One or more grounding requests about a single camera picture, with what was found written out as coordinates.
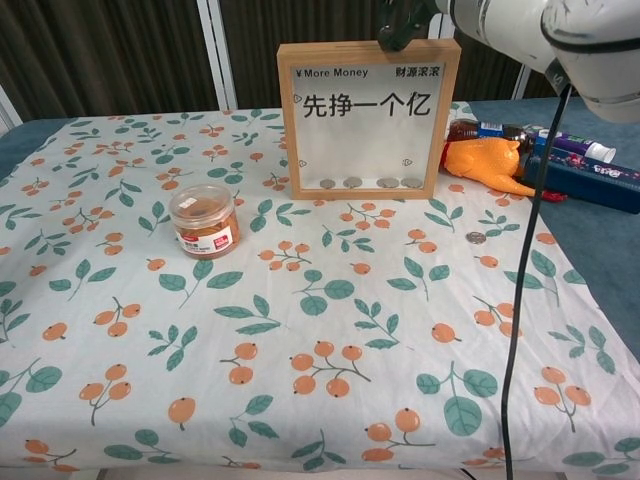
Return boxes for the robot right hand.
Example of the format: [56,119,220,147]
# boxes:
[375,0,441,53]

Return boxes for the cola bottle blue label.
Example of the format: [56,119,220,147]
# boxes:
[446,118,539,174]

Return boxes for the orange rubber chicken toy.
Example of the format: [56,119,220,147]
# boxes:
[438,137,569,204]

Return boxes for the purple toothpaste tube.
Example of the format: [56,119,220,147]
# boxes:
[534,127,617,162]

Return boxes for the dark blue toothpaste box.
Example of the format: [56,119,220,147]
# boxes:
[519,152,640,215]

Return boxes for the dark slatted partition screen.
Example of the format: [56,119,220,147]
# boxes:
[0,0,640,126]

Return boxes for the clear jar orange contents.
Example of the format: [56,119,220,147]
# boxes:
[168,183,245,260]

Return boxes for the floral print tablecloth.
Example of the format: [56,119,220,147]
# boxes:
[0,101,640,474]

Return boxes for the wooden coin box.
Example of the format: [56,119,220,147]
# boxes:
[276,37,462,202]

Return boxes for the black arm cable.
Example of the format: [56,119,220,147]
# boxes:
[502,82,574,480]

